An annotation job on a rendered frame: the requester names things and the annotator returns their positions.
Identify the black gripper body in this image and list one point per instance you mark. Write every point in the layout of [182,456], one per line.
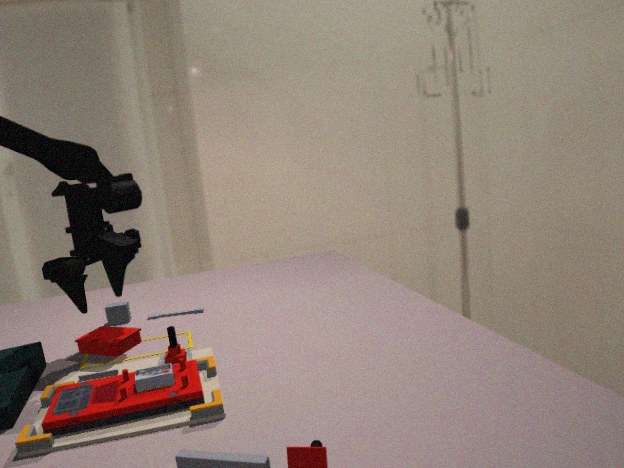
[72,267]

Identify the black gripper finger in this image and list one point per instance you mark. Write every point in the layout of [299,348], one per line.
[74,288]
[115,272]

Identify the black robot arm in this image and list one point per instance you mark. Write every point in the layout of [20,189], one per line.
[73,161]

